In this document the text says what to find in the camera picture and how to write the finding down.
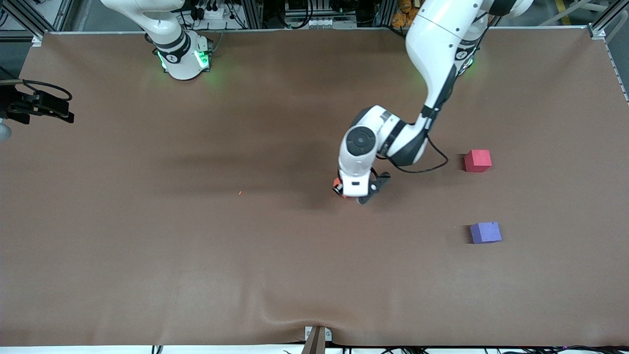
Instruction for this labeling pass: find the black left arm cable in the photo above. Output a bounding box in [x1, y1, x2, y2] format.
[372, 135, 449, 174]

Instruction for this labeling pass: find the white connector strip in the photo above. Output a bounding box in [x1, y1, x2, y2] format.
[307, 18, 357, 29]

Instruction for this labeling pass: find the purple foam block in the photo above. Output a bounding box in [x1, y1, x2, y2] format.
[470, 222, 502, 244]

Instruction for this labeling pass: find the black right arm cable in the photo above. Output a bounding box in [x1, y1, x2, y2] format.
[0, 79, 73, 102]

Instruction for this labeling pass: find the red foam block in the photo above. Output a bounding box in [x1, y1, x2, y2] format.
[464, 149, 492, 173]

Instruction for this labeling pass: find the pile of orange snack bags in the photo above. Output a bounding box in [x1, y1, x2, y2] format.
[392, 0, 418, 28]

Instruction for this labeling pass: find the white power strip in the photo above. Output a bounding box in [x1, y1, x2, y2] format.
[194, 5, 227, 20]

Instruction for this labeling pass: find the brown table mat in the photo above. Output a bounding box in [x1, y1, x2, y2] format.
[0, 29, 629, 347]

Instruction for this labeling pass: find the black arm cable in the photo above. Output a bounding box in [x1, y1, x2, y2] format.
[372, 135, 449, 174]
[0, 79, 73, 102]

